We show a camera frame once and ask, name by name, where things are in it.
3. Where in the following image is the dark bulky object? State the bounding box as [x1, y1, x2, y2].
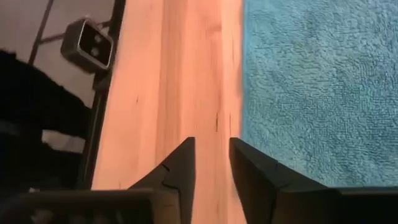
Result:
[0, 49, 91, 190]

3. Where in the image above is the black aluminium table frame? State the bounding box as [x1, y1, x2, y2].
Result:
[76, 0, 127, 190]

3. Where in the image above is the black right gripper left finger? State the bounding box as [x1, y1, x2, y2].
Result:
[129, 136, 196, 224]

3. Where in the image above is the grey stereo camera box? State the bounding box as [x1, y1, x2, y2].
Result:
[60, 17, 114, 75]

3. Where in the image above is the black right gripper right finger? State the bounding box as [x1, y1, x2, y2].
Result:
[229, 137, 340, 224]

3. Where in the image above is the teal microfiber towel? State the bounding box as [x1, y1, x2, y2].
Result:
[241, 0, 398, 187]

